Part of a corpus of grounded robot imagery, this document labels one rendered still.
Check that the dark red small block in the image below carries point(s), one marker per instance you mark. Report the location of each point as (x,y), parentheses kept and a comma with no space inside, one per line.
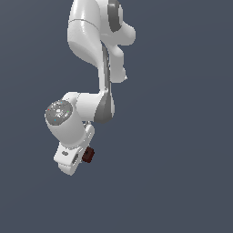
(88,155)

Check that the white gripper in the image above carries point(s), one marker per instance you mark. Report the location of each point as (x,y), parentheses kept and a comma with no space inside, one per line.
(70,157)

